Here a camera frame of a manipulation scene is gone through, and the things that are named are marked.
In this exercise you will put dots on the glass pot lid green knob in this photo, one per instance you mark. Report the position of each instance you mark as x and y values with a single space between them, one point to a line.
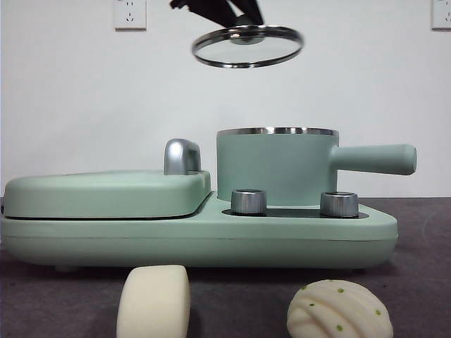
246 39

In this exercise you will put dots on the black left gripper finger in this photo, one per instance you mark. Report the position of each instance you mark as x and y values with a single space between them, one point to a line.
208 7
254 10

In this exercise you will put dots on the chrome control knob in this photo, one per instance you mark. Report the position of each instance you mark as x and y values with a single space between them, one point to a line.
247 202
339 204

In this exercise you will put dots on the white wall power outlet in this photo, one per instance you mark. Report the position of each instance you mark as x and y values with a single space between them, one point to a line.
130 15
442 14

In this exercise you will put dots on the mint green breakfast maker base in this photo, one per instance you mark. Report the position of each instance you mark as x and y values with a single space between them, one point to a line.
211 243

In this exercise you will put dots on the mint green griddle lid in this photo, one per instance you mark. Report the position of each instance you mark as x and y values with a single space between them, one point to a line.
105 197

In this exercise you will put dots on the ridged white bun green specks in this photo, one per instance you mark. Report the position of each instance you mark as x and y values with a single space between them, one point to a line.
338 313

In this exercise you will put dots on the plain smooth white bun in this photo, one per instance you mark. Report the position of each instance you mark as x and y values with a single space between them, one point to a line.
155 303

